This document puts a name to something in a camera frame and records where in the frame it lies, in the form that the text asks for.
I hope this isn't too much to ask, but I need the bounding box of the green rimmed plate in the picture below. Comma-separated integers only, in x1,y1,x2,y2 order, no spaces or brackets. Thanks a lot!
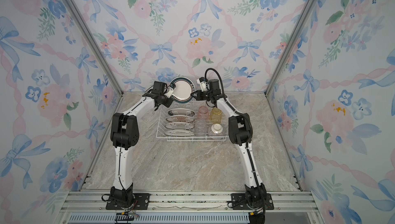
170,76,195,104
168,108,195,117

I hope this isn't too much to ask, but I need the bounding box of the orange patterned plate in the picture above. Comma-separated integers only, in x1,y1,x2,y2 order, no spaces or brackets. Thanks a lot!
166,115,195,123

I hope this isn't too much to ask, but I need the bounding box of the white wire dish rack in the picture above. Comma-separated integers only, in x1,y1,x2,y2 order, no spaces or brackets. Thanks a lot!
156,100,228,142

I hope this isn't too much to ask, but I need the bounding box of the grey patterned plate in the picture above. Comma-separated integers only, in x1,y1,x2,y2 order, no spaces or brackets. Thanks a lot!
164,130,195,137
165,122,194,130

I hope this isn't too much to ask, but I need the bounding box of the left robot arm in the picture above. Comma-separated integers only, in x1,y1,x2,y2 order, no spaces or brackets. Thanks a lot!
108,81,175,209

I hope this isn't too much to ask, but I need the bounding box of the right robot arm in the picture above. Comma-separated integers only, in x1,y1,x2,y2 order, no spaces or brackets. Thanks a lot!
191,77,267,210

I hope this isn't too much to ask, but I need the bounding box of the yellow glass cup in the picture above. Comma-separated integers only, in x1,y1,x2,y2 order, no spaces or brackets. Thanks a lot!
210,107,223,124

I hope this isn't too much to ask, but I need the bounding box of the pink glass cup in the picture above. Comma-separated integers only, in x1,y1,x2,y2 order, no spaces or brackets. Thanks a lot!
197,106,209,121

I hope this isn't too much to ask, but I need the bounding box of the clear glass cup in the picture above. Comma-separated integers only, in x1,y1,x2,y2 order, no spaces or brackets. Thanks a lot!
194,120,207,137

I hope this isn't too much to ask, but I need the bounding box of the white ceramic bowl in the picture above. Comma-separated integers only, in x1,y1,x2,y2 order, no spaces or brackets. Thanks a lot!
208,123,224,139

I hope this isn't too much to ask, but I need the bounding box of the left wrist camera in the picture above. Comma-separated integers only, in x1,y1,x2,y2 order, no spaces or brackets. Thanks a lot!
164,87,174,98

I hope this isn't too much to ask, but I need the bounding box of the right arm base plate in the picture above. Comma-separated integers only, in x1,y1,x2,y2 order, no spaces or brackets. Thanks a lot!
228,193,275,210

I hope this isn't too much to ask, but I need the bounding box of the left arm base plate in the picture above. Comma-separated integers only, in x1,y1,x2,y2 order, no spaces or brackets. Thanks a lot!
106,193,150,211

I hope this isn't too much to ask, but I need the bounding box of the black corrugated cable hose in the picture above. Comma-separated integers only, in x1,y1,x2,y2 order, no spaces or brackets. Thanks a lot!
205,68,266,224

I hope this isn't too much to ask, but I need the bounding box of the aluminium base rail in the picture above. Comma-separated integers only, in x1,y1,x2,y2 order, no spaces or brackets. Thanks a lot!
55,190,324,224

